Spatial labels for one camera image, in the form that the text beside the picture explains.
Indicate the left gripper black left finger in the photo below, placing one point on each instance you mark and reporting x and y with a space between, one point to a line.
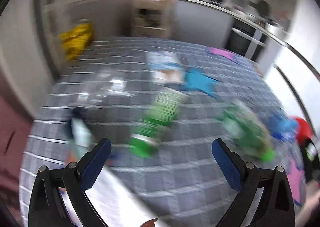
46 207

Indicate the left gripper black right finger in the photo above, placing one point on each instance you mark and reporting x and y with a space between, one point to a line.
275 207

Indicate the white dark-capped small bottle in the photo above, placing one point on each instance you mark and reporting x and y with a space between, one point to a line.
77 131

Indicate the blue plastic bag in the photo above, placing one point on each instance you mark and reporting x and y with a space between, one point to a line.
282 127

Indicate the green snack wrapper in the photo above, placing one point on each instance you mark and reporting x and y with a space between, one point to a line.
247 131

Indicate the green labelled plastic bottle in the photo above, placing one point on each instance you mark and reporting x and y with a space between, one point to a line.
156 122

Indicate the white blue plasters box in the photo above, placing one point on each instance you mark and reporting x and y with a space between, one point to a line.
165 67

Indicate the black trash bin red lid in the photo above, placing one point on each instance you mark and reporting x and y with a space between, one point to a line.
308 150

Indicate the clear plastic wrapper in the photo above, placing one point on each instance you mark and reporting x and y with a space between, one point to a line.
102 85

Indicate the white refrigerator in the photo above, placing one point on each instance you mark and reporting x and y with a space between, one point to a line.
304 38

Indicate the grey checked tablecloth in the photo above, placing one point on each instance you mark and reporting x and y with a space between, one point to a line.
181 182

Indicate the yellow gold foil bag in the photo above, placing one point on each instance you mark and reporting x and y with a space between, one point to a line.
75 41

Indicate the black built-in oven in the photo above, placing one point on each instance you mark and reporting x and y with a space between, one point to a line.
245 40

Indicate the beige plastic storage rack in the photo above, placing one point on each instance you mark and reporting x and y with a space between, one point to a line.
153 18

